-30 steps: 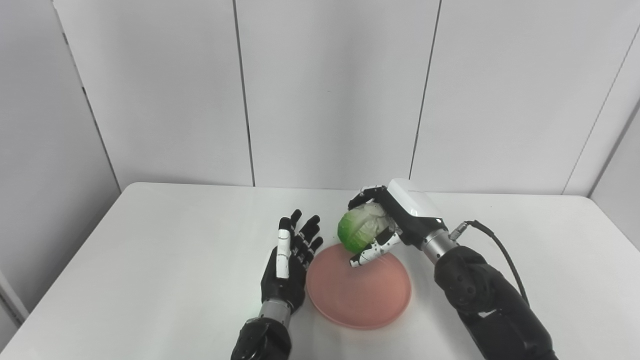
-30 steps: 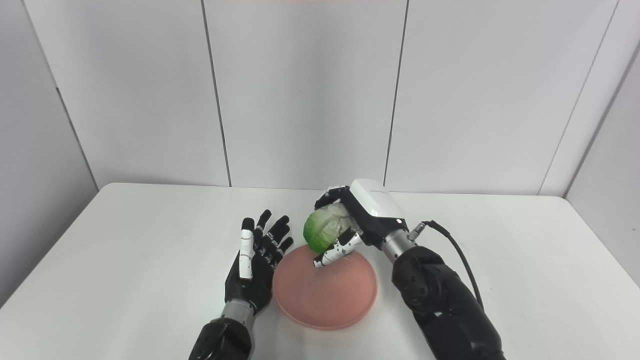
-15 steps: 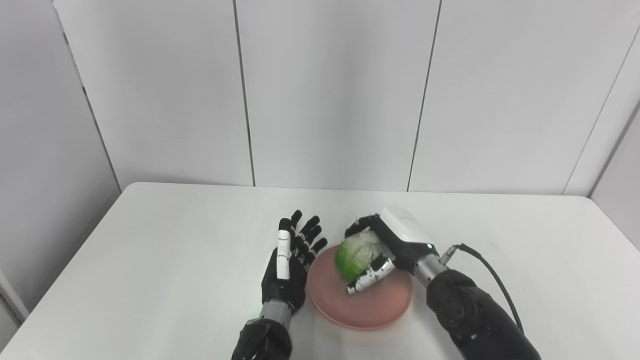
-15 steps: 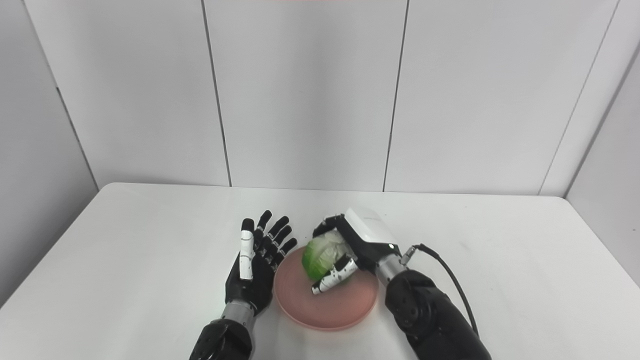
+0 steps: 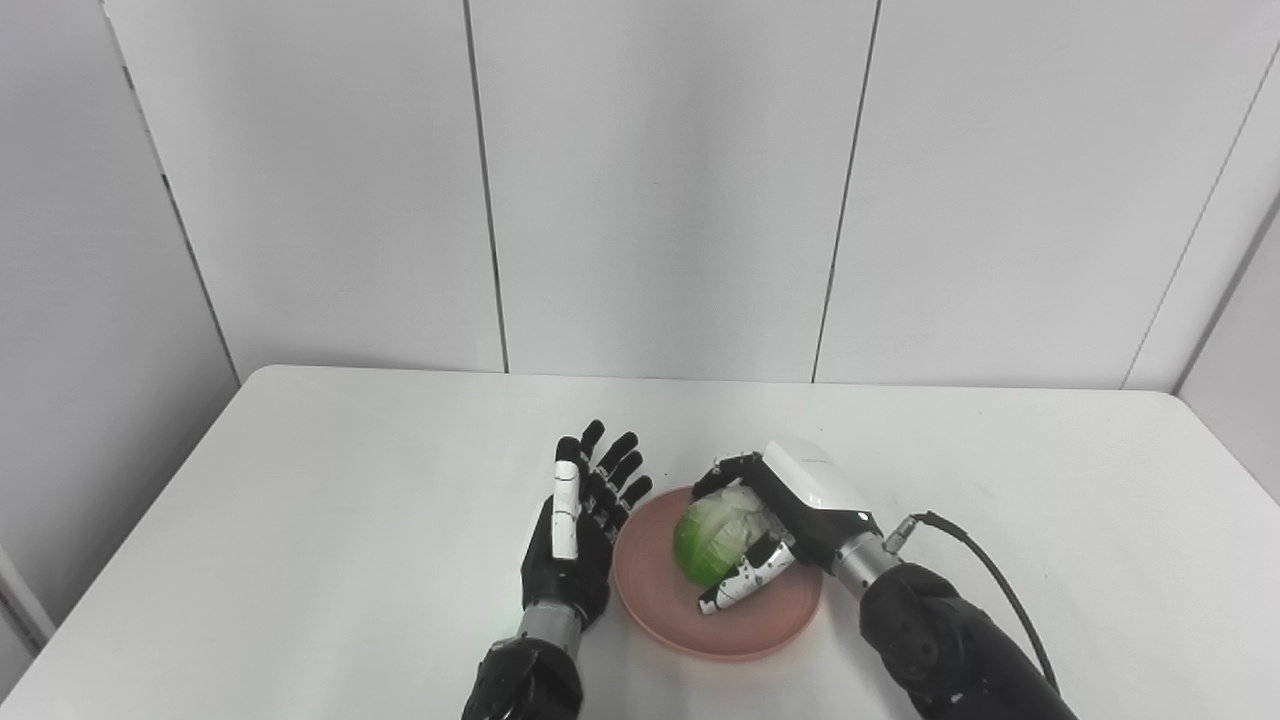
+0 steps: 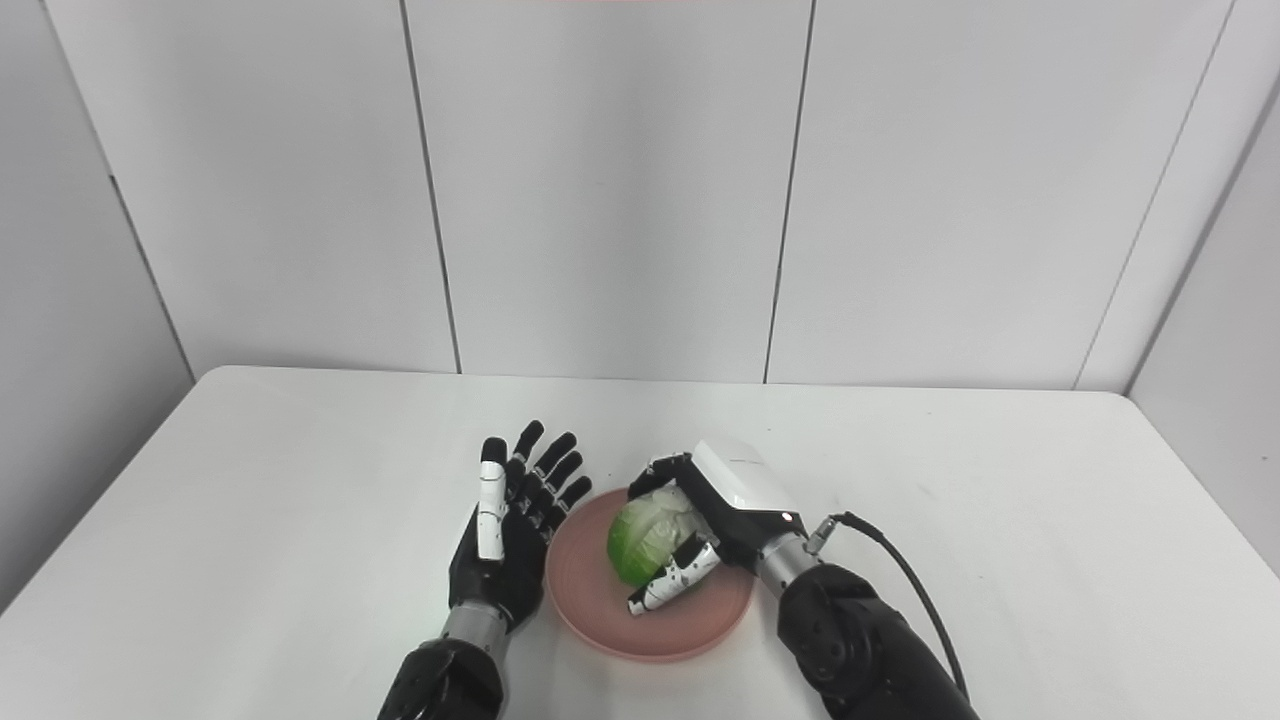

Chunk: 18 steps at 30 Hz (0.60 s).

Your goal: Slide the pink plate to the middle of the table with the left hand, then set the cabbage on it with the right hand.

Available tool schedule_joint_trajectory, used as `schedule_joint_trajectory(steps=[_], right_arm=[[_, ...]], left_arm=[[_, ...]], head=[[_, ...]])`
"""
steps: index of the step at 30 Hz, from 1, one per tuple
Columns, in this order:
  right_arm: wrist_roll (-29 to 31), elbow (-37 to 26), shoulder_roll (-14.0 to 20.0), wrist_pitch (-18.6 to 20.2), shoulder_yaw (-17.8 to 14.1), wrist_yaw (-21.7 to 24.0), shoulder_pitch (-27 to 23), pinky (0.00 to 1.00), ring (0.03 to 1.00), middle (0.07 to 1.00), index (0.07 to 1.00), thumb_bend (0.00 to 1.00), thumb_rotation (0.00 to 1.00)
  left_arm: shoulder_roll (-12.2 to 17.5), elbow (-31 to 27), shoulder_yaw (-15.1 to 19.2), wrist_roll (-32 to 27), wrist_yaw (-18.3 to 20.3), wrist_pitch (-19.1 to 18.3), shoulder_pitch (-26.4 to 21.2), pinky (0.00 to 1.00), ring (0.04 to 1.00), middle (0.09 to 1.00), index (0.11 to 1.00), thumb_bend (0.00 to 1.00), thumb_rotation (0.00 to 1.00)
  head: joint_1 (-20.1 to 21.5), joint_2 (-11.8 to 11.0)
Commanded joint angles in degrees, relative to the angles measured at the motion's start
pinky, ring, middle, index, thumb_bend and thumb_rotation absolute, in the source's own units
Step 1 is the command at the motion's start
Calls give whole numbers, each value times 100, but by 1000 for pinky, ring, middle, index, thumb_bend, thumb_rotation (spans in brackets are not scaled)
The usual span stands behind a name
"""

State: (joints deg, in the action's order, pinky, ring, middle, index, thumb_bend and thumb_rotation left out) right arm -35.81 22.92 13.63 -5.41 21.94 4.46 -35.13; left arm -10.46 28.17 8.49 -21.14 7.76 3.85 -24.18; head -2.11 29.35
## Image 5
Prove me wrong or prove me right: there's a pink round plate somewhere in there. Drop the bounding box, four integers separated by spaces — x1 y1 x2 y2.
612 486 824 662

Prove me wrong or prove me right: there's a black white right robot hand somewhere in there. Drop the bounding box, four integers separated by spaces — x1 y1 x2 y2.
696 438 885 616

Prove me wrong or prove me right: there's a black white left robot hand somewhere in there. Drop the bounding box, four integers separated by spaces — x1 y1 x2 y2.
520 419 654 633

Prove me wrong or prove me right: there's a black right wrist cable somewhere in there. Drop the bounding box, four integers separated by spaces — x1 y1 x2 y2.
882 511 1061 696

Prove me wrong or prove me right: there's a green white cabbage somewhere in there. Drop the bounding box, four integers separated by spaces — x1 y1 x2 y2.
672 485 783 589

